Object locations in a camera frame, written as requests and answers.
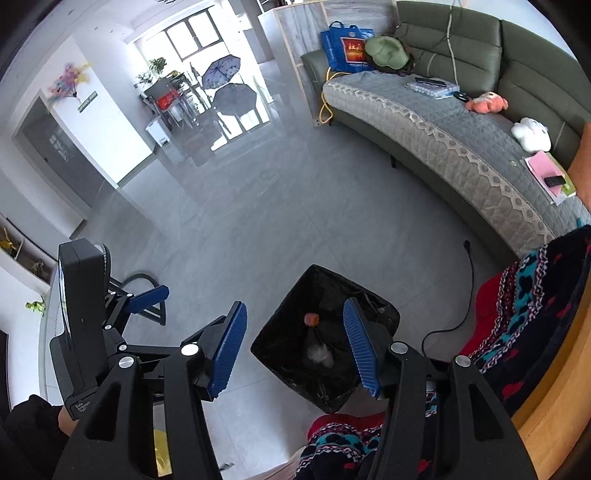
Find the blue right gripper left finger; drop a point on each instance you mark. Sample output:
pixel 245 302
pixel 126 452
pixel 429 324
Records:
pixel 233 329

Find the patterned knit blanket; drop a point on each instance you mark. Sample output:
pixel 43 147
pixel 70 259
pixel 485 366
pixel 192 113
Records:
pixel 453 420

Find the grey quilted sofa cover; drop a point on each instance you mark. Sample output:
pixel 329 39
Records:
pixel 471 160

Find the blue shopping bag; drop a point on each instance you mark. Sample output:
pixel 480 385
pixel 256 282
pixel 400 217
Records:
pixel 344 47

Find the black phone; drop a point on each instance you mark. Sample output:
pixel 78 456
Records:
pixel 554 181

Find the pink notebook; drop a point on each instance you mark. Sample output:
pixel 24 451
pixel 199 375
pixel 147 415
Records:
pixel 542 165

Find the grey open umbrella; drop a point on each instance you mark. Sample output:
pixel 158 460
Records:
pixel 235 99

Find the white plush toy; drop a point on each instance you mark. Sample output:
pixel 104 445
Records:
pixel 532 135

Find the blue open umbrella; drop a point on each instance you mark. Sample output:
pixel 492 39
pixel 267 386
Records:
pixel 220 72

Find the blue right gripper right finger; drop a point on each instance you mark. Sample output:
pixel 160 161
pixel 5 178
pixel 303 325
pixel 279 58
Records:
pixel 366 357

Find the green hat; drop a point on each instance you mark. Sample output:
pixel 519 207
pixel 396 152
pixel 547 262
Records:
pixel 387 52

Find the metal rack with plants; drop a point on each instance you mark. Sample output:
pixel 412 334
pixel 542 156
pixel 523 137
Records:
pixel 167 95

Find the black trash bin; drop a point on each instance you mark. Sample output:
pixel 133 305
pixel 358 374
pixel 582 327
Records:
pixel 305 344

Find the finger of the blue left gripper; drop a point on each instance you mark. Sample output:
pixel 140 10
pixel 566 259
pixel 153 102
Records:
pixel 155 296

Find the blue patterned book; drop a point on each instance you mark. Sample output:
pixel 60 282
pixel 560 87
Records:
pixel 433 87

